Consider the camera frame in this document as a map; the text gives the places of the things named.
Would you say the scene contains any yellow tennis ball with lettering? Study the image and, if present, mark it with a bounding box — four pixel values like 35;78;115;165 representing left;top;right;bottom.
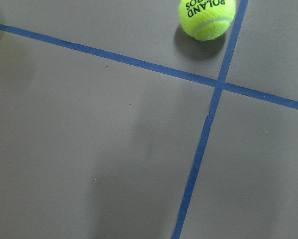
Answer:
178;0;236;41

